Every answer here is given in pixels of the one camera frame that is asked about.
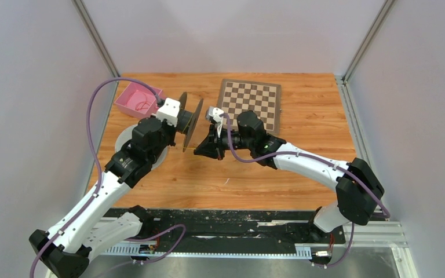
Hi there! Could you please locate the white cable spool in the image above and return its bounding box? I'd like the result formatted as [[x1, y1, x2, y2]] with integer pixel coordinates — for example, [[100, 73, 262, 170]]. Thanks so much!
[[114, 124, 169, 170]]

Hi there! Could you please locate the yellow cable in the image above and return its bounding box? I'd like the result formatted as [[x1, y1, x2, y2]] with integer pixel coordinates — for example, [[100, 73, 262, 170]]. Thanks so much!
[[178, 115, 198, 151]]

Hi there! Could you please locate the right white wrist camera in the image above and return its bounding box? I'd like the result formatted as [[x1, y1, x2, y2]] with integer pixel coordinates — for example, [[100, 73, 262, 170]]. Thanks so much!
[[206, 106, 224, 137]]

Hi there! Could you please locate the pink plastic box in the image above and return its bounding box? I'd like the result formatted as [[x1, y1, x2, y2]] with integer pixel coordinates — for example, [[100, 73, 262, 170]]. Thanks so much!
[[114, 82, 158, 119]]

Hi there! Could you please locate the wooden chessboard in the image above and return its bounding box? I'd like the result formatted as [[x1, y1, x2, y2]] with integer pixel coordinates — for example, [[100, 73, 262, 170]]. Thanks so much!
[[217, 79, 282, 135]]

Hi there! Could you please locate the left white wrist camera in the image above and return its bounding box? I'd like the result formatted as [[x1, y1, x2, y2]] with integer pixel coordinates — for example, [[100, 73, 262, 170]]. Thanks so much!
[[155, 98, 181, 127]]

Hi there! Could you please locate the black cable spool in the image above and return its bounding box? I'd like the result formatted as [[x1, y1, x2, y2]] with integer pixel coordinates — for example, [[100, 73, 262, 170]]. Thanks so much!
[[176, 92, 204, 152]]

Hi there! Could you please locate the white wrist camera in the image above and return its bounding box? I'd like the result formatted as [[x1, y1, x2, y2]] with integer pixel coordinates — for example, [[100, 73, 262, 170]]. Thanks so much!
[[206, 106, 224, 137], [155, 98, 181, 127]]

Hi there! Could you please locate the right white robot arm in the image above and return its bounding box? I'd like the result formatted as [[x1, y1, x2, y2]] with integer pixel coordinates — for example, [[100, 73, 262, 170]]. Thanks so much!
[[194, 107, 390, 242]]

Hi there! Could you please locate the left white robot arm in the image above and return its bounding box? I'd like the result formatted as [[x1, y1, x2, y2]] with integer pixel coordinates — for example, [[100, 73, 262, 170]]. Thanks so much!
[[29, 116, 179, 277]]

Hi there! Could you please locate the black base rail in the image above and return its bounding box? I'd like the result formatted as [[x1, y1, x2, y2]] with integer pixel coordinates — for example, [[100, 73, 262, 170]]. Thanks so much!
[[103, 208, 346, 256]]

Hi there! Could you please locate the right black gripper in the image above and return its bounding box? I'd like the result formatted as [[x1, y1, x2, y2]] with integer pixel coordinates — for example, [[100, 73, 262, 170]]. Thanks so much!
[[195, 124, 254, 161]]

